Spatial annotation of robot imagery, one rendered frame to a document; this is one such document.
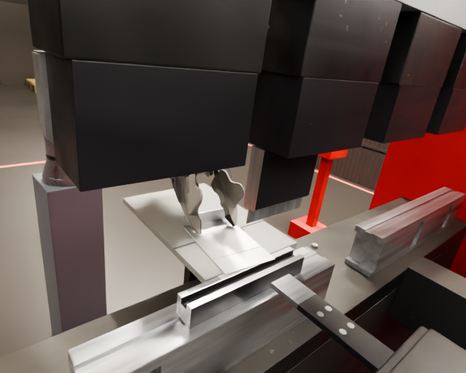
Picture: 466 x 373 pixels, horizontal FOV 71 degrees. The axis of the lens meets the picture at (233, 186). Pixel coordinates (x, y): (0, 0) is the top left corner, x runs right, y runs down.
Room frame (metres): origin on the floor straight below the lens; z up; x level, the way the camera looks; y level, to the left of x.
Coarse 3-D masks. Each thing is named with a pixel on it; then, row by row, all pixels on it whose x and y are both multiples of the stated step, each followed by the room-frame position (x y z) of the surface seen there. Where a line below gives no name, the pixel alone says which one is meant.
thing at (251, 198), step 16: (256, 160) 0.35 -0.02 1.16; (272, 160) 0.35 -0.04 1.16; (288, 160) 0.37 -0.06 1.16; (304, 160) 0.39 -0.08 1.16; (256, 176) 0.34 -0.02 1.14; (272, 176) 0.35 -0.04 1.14; (288, 176) 0.37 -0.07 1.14; (304, 176) 0.39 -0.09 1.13; (256, 192) 0.34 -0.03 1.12; (272, 192) 0.36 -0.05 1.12; (288, 192) 0.38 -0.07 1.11; (304, 192) 0.40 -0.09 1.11; (256, 208) 0.34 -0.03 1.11; (272, 208) 0.37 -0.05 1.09; (288, 208) 0.40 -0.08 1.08
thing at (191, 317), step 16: (288, 256) 0.42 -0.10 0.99; (240, 272) 0.36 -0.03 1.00; (256, 272) 0.37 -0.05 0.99; (272, 272) 0.37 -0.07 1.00; (288, 272) 0.39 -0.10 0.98; (192, 288) 0.32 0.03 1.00; (208, 288) 0.32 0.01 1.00; (224, 288) 0.32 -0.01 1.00; (240, 288) 0.33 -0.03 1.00; (256, 288) 0.35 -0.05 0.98; (192, 304) 0.29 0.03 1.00; (208, 304) 0.30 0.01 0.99; (224, 304) 0.31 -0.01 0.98; (192, 320) 0.28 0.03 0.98
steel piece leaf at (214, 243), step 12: (204, 216) 0.47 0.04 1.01; (216, 216) 0.49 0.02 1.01; (192, 228) 0.45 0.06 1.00; (204, 228) 0.46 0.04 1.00; (216, 228) 0.46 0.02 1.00; (228, 228) 0.47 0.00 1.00; (204, 240) 0.42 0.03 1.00; (216, 240) 0.43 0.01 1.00; (228, 240) 0.43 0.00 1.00; (240, 240) 0.43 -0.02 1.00; (252, 240) 0.44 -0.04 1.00; (216, 252) 0.39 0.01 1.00; (228, 252) 0.40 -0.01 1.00
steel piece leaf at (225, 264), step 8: (256, 248) 0.42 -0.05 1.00; (232, 256) 0.39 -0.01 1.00; (240, 256) 0.39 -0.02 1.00; (248, 256) 0.39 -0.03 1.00; (256, 256) 0.40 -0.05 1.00; (264, 256) 0.40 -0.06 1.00; (272, 256) 0.40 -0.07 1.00; (216, 264) 0.37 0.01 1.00; (224, 264) 0.37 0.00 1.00; (232, 264) 0.37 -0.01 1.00; (240, 264) 0.37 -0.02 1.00; (248, 264) 0.37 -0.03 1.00; (256, 264) 0.38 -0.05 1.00; (224, 272) 0.35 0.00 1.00; (232, 272) 0.35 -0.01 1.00
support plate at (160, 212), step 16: (160, 192) 0.57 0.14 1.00; (208, 192) 0.60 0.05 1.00; (144, 208) 0.50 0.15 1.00; (160, 208) 0.51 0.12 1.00; (176, 208) 0.51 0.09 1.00; (208, 208) 0.53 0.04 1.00; (240, 208) 0.55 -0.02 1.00; (160, 224) 0.45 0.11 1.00; (176, 224) 0.46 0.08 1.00; (240, 224) 0.49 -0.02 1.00; (256, 224) 0.49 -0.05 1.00; (160, 240) 0.42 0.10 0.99; (176, 240) 0.41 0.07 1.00; (192, 240) 0.42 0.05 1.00; (256, 240) 0.44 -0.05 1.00; (272, 240) 0.45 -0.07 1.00; (288, 240) 0.46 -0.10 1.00; (176, 256) 0.39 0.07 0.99; (192, 256) 0.38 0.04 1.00; (208, 256) 0.38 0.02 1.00; (192, 272) 0.35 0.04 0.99; (208, 272) 0.35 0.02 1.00
